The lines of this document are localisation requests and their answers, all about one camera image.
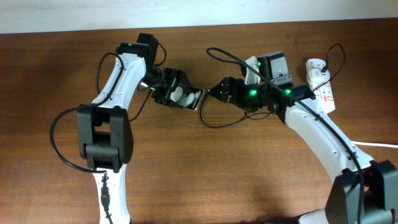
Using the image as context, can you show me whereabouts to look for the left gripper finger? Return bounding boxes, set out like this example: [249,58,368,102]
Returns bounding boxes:
[169,101,193,110]
[178,77,199,93]

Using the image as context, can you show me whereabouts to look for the black smartphone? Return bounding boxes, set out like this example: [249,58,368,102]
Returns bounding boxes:
[170,86,204,110]

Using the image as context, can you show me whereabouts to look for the black charging cable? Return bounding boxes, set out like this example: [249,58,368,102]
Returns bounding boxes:
[199,43,346,129]

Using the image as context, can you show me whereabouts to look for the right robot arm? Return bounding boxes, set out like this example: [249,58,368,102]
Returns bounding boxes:
[208,51,397,223]

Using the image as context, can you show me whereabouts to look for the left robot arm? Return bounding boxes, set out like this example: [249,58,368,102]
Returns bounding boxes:
[76,33,204,223]

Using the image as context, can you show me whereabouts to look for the white charger plug adapter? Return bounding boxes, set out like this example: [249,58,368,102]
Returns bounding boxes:
[307,68,330,83]

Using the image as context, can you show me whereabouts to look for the white power strip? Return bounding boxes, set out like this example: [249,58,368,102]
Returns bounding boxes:
[305,58,335,113]

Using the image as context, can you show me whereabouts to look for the white power strip cord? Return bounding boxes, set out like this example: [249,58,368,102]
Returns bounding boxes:
[351,141,398,149]

